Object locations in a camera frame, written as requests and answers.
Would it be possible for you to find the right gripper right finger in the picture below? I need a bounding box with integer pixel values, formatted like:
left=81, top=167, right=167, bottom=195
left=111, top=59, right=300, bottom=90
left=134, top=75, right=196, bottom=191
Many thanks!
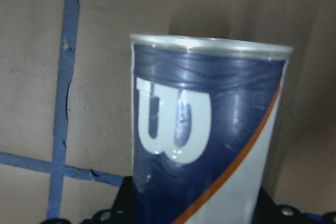
left=251, top=187, right=335, bottom=224

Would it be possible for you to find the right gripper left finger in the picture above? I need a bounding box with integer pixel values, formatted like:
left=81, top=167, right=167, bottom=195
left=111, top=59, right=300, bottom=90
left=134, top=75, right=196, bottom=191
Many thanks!
left=39, top=175, right=135, bottom=224

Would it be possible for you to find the white blue tennis ball can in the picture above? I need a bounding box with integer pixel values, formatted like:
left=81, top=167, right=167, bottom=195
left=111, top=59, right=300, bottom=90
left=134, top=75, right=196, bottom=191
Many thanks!
left=130, top=34, right=293, bottom=223

